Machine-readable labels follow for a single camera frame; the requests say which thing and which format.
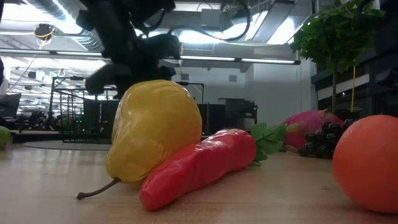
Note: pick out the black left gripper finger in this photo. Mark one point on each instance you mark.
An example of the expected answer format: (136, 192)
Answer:
(167, 73)
(105, 79)

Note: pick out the yellow pear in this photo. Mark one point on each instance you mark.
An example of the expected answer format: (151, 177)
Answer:
(155, 130)

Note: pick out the red carrot with green leaves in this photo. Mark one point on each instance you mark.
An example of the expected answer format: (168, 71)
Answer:
(199, 165)

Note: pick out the green corn husk vegetable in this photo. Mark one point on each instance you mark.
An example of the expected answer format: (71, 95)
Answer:
(4, 136)

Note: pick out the pink dragon fruit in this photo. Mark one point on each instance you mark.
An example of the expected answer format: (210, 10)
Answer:
(306, 123)

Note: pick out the black grape bunch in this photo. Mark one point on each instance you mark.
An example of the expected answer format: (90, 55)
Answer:
(323, 143)

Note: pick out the large orange fruit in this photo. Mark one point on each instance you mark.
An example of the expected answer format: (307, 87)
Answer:
(367, 161)

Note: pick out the black background cabinet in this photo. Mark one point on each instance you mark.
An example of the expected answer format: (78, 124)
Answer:
(230, 115)

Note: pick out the hanging black dome fixture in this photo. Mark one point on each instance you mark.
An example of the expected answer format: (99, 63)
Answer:
(44, 31)

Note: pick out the long ceiling light bar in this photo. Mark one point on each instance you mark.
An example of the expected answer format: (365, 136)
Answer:
(248, 60)

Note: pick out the dark computer monitor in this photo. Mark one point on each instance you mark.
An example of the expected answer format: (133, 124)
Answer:
(9, 105)

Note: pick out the green potted plant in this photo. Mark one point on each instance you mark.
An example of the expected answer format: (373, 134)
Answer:
(335, 34)

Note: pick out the yellow vertical pole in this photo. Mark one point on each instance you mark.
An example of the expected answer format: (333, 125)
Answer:
(353, 90)

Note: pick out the black background rig frame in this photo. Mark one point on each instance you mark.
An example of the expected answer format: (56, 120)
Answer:
(53, 85)
(202, 90)

